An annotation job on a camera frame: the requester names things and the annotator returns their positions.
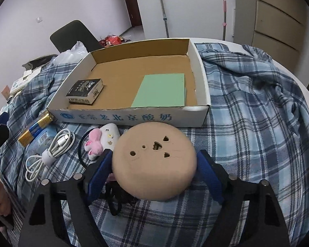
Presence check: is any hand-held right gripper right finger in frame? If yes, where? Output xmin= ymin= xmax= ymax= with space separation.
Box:
xmin=196 ymin=149 xmax=291 ymax=247

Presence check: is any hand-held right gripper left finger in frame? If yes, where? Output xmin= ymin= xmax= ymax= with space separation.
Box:
xmin=18 ymin=149 xmax=114 ymax=247

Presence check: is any gold blue packet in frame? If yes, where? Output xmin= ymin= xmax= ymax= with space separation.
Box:
xmin=18 ymin=113 xmax=56 ymax=148

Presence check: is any white pink plush toy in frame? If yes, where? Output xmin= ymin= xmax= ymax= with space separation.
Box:
xmin=84 ymin=123 xmax=119 ymax=161

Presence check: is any thin black hair band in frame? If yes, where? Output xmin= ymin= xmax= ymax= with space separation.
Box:
xmin=78 ymin=131 xmax=94 ymax=168

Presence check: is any blue tissue packet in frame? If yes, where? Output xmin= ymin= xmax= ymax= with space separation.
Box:
xmin=26 ymin=126 xmax=60 ymax=160

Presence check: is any white charging cable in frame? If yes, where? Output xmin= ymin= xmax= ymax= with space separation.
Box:
xmin=25 ymin=129 xmax=76 ymax=183

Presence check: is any round beige cushion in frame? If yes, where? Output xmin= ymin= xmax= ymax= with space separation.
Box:
xmin=111 ymin=122 xmax=197 ymax=202

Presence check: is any white cardboard tray box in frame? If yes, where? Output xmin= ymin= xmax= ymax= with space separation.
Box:
xmin=46 ymin=38 xmax=212 ymax=128

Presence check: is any person's left hand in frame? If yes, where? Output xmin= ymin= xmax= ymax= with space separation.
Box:
xmin=0 ymin=183 xmax=12 ymax=217

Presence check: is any white tissue box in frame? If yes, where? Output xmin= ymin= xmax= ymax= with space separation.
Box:
xmin=10 ymin=69 xmax=42 ymax=96

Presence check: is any blue plaid cloth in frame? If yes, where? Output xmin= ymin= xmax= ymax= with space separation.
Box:
xmin=0 ymin=42 xmax=309 ymax=247

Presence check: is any grey bag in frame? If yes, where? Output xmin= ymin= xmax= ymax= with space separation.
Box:
xmin=22 ymin=54 xmax=58 ymax=70

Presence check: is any small black box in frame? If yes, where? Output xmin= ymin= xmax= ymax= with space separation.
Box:
xmin=66 ymin=79 xmax=104 ymax=105

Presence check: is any white plastic bag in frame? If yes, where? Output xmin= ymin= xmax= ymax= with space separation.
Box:
xmin=53 ymin=41 xmax=89 ymax=66

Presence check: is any green paper sheet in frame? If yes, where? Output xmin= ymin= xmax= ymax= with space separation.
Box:
xmin=131 ymin=73 xmax=186 ymax=108

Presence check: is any black chair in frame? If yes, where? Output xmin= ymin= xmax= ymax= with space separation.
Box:
xmin=50 ymin=20 xmax=102 ymax=53

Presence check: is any red plastic bag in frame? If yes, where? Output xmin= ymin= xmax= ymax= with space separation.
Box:
xmin=98 ymin=35 xmax=132 ymax=47

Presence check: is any pink grey mop pole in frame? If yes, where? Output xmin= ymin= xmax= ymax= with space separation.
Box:
xmin=221 ymin=0 xmax=228 ymax=42

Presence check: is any gold refrigerator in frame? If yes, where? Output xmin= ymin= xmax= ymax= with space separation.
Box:
xmin=251 ymin=0 xmax=309 ymax=69

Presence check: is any green grey mop pole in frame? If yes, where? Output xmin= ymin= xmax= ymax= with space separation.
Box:
xmin=156 ymin=0 xmax=170 ymax=38

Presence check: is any dark wooden door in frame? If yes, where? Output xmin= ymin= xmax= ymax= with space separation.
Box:
xmin=124 ymin=0 xmax=143 ymax=29

